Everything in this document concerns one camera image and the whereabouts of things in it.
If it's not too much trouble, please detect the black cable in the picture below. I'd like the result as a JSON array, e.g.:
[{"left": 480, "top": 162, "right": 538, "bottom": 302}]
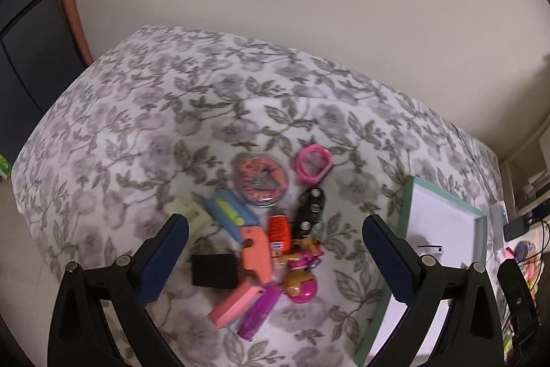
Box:
[{"left": 532, "top": 220, "right": 550, "bottom": 258}]

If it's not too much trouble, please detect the blue and orange toy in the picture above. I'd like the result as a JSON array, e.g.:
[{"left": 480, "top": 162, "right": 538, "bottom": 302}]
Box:
[{"left": 204, "top": 190, "right": 274, "bottom": 286}]

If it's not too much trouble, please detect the colourful round toy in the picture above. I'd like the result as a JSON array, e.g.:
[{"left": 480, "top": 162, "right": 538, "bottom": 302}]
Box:
[{"left": 513, "top": 240, "right": 539, "bottom": 265}]

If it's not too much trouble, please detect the dark wardrobe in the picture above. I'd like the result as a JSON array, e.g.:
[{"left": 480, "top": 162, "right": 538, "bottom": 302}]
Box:
[{"left": 0, "top": 0, "right": 93, "bottom": 179}]

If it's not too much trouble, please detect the teal cardboard box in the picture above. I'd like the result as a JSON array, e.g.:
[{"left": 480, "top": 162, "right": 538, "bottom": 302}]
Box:
[{"left": 353, "top": 176, "right": 489, "bottom": 367}]

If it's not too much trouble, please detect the salmon foam strip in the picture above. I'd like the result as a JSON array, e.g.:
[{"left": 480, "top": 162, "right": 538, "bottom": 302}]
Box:
[{"left": 60, "top": 0, "right": 94, "bottom": 67}]

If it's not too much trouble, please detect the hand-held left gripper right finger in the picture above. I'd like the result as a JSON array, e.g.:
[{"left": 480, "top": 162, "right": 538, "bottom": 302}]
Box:
[{"left": 362, "top": 214, "right": 504, "bottom": 367}]

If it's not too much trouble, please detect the pink and yellow toy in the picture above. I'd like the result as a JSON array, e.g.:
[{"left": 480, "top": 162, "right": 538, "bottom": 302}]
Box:
[{"left": 275, "top": 237, "right": 324, "bottom": 304}]

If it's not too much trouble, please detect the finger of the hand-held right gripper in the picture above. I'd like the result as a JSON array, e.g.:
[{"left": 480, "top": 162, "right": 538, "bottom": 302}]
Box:
[{"left": 497, "top": 259, "right": 541, "bottom": 357}]

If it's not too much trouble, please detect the round clear case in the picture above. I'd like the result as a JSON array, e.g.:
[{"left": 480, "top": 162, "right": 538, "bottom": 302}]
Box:
[{"left": 234, "top": 154, "right": 290, "bottom": 207}]

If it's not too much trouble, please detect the pink smartwatch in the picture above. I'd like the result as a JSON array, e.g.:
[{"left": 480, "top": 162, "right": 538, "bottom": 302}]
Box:
[{"left": 295, "top": 143, "right": 333, "bottom": 184}]

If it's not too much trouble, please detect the black power adapter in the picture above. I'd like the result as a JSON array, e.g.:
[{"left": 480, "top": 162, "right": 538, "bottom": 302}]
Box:
[{"left": 504, "top": 221, "right": 531, "bottom": 241}]

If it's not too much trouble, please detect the cream hair claw clip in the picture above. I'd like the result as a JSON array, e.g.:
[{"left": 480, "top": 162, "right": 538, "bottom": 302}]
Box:
[{"left": 169, "top": 199, "right": 216, "bottom": 239}]

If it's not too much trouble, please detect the orange tube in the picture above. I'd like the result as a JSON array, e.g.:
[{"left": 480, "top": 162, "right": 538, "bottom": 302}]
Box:
[{"left": 268, "top": 214, "right": 293, "bottom": 258}]

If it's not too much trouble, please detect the black square pad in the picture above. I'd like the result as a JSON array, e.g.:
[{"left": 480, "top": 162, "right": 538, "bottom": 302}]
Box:
[{"left": 191, "top": 253, "right": 238, "bottom": 289}]

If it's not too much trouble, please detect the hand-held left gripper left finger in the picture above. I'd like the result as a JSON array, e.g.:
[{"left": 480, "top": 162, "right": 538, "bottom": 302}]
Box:
[{"left": 48, "top": 213, "right": 190, "bottom": 367}]

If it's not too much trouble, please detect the white shelf unit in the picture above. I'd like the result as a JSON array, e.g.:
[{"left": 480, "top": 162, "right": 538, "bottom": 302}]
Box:
[{"left": 500, "top": 126, "right": 550, "bottom": 222}]

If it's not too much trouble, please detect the grey floral blanket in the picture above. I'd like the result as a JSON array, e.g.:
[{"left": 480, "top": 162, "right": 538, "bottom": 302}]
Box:
[{"left": 12, "top": 25, "right": 503, "bottom": 367}]

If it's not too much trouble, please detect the white power strip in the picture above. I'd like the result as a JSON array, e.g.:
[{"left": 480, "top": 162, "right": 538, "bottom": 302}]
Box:
[{"left": 490, "top": 203, "right": 508, "bottom": 260}]

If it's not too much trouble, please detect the purple plastic stick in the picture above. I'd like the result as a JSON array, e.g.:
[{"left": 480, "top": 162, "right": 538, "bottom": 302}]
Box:
[{"left": 237, "top": 285, "right": 282, "bottom": 341}]

